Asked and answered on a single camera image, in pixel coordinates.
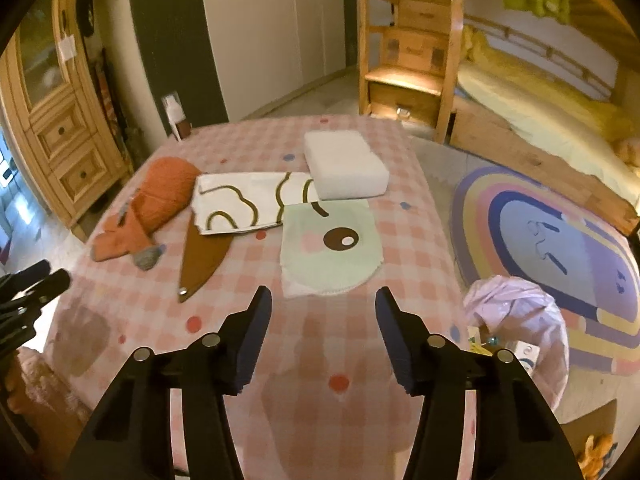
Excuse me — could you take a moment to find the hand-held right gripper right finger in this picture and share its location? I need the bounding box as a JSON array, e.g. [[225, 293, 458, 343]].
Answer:
[[375, 286, 583, 480]]

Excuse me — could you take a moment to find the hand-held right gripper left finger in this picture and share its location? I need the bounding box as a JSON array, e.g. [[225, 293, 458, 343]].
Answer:
[[62, 285, 273, 480]]

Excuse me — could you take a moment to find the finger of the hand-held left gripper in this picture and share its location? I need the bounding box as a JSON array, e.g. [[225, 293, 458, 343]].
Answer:
[[0, 260, 51, 288], [10, 268, 71, 307]]

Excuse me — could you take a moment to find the bin with pink bag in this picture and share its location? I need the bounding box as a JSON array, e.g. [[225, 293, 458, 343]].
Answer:
[[462, 276, 571, 411]]

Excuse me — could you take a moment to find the table with pink checked cloth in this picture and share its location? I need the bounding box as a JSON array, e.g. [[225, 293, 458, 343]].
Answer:
[[50, 114, 476, 480]]

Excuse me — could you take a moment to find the green round face cloth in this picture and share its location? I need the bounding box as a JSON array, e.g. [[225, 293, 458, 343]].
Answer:
[[279, 200, 385, 298]]

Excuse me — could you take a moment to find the brown triangular flap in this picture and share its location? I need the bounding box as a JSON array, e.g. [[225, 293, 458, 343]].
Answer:
[[178, 210, 236, 303]]

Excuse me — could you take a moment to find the orange knitted cloth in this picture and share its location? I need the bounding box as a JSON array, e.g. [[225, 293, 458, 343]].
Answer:
[[90, 157, 201, 271]]

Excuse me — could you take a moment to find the wooden glass-door cabinet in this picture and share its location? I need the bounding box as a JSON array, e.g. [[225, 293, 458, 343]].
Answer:
[[0, 0, 131, 243]]

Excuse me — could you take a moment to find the white cloth with brown squiggle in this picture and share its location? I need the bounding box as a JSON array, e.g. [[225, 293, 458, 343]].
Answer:
[[192, 171, 321, 235]]

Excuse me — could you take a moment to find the rainbow oval rug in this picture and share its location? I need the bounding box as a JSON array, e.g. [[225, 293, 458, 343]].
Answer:
[[450, 165, 640, 373]]

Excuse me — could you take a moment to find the white foam block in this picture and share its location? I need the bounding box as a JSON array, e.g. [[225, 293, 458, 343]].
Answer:
[[303, 130, 391, 201]]

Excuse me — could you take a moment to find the white spray bottle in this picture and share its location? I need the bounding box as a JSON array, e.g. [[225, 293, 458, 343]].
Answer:
[[161, 92, 192, 142]]

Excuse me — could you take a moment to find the orange plush toy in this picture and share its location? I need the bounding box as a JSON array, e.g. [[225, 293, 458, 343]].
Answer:
[[575, 432, 618, 478]]

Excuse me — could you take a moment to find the wooden bunk bed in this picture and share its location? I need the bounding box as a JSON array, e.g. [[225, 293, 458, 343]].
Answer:
[[450, 0, 640, 236]]

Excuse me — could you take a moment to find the black hanging item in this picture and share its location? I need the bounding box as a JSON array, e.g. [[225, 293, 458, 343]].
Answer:
[[80, 0, 98, 38]]

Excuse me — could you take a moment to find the pale yellow mattress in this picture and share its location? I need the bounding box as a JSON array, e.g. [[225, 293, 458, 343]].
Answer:
[[457, 60, 640, 206]]

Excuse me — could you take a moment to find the black wardrobe panel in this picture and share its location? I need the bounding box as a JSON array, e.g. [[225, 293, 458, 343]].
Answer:
[[126, 0, 230, 136]]

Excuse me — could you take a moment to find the wooden staircase with drawers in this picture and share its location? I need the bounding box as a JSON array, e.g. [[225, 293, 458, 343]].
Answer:
[[357, 0, 466, 143]]

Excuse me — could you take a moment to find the tan plush toy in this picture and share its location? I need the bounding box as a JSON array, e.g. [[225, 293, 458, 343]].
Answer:
[[614, 137, 640, 168]]

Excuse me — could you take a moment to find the yellow blanket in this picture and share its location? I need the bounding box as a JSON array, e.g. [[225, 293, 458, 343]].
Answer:
[[460, 25, 636, 141]]

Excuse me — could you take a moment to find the white wardrobe with round holes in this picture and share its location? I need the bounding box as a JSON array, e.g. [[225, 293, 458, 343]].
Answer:
[[197, 0, 348, 121]]

